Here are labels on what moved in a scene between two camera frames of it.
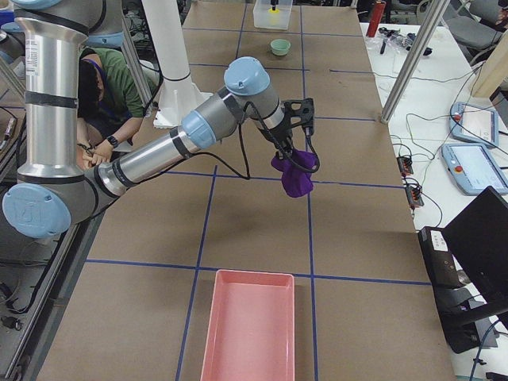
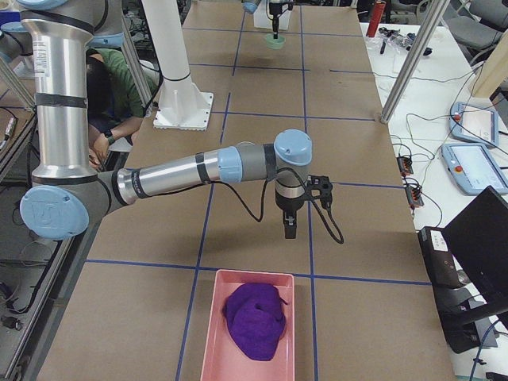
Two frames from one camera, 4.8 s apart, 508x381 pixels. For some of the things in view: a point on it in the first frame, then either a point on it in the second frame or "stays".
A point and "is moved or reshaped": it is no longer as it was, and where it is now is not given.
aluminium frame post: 434,17 stays
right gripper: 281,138 → 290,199
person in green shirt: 109,104 stays
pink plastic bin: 250,334 stays
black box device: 443,265 stays
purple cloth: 297,169 is moved or reshaped
